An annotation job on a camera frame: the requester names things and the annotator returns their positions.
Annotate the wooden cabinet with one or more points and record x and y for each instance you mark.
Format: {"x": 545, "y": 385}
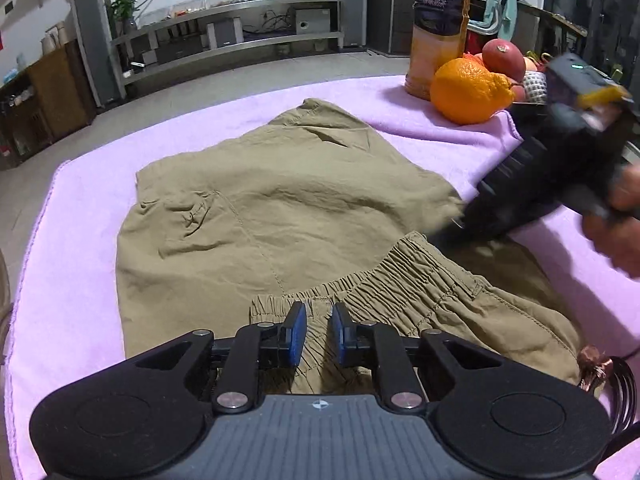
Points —
{"x": 55, "y": 95}

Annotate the person's right hand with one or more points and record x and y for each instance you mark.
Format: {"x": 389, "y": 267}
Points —
{"x": 620, "y": 245}

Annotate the fruit in orange foam net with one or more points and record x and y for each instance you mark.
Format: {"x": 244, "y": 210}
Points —
{"x": 475, "y": 59}

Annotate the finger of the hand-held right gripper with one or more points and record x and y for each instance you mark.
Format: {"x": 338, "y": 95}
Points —
{"x": 465, "y": 232}

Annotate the teal cloth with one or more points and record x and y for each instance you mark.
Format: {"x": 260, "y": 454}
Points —
{"x": 507, "y": 5}

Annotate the tall grey speaker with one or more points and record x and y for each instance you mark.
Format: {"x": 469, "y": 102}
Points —
{"x": 97, "y": 50}
{"x": 347, "y": 5}

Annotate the dark desk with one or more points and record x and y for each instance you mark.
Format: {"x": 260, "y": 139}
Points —
{"x": 560, "y": 22}

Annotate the dark low cabinet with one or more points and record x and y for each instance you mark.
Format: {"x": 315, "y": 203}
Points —
{"x": 390, "y": 20}

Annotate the pale apple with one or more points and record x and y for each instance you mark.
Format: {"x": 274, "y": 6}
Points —
{"x": 532, "y": 64}

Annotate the dark subwoofer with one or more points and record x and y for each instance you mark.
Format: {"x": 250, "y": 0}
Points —
{"x": 312, "y": 21}

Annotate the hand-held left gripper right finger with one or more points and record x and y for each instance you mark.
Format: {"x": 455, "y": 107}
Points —
{"x": 342, "y": 335}

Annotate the copper coloured coil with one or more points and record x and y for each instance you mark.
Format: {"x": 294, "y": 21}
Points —
{"x": 592, "y": 362}

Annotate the khaki shorts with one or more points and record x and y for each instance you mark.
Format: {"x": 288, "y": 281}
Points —
{"x": 300, "y": 195}

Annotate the purple towel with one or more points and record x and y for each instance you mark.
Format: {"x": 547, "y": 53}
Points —
{"x": 75, "y": 260}

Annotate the orange juice bottle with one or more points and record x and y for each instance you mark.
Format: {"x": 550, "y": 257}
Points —
{"x": 437, "y": 10}

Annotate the large orange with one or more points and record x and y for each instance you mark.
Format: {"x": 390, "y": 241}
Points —
{"x": 465, "y": 92}

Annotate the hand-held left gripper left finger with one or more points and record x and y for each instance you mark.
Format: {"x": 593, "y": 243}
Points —
{"x": 296, "y": 335}

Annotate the small grey speaker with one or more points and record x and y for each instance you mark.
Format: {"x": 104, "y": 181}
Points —
{"x": 225, "y": 34}

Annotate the grey tv stand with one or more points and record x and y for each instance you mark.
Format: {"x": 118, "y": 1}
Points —
{"x": 225, "y": 42}

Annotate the potted green plant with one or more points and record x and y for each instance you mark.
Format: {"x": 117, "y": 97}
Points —
{"x": 125, "y": 5}

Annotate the fruit in white foam net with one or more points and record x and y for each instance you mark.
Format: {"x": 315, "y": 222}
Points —
{"x": 535, "y": 85}

